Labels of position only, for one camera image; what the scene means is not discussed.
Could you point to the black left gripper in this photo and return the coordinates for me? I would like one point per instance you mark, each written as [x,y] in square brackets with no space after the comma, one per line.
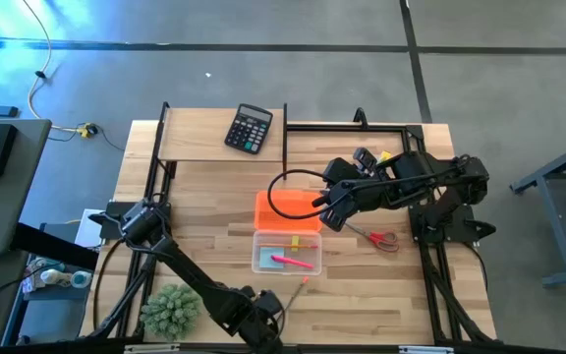
[261,336]

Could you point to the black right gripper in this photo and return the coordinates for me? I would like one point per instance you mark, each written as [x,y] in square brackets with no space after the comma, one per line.
[347,189]

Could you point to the dark pencil red eraser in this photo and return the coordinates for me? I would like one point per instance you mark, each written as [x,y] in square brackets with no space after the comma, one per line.
[297,294]

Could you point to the clear pencil box orange lid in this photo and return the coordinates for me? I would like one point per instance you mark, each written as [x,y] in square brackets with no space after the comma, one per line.
[295,221]

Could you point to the small yellow-green eraser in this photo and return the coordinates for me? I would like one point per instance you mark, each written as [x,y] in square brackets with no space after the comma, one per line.
[295,240]

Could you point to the pink pen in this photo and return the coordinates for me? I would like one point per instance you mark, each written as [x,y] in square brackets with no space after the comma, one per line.
[293,262]

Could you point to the yellow highlighter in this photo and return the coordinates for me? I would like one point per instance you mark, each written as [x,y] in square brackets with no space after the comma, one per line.
[385,156]

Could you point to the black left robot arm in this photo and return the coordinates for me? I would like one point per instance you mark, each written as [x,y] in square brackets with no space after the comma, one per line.
[199,282]

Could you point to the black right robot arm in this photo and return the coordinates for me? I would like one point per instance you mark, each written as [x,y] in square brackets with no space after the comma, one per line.
[420,172]

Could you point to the green artificial plant ball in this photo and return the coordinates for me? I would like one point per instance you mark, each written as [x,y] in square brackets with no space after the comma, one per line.
[170,312]

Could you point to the black desk calculator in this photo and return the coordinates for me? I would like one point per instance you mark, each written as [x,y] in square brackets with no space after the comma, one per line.
[248,130]

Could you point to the white table clamp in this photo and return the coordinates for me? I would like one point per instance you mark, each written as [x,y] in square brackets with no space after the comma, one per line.
[150,348]
[425,349]

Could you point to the wooden shelf black legs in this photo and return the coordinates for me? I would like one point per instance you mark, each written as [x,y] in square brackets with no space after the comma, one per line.
[194,135]

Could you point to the white paper sheet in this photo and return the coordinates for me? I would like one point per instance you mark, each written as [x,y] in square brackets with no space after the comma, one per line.
[84,231]

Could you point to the white bottle teal cap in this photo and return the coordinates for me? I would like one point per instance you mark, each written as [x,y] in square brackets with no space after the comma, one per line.
[62,278]

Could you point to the black desk beam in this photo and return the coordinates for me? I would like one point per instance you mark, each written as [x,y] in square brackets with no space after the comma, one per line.
[52,244]

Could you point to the blue utility cart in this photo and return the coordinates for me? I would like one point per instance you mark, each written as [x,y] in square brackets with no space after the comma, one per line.
[42,319]

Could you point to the yellow plug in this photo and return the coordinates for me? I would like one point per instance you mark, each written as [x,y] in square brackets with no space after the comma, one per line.
[85,131]

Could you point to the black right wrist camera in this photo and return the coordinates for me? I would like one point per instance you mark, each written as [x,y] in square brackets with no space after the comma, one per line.
[364,159]

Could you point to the black aluminium table frame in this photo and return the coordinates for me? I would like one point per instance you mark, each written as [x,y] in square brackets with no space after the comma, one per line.
[347,128]

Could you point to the black frame bracket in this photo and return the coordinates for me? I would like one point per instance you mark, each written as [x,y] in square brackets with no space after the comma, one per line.
[360,118]

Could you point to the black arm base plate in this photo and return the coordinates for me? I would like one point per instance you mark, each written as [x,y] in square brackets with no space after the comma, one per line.
[113,211]
[479,230]

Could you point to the grey metal table frame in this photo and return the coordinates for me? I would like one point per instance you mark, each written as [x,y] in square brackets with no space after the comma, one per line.
[555,223]

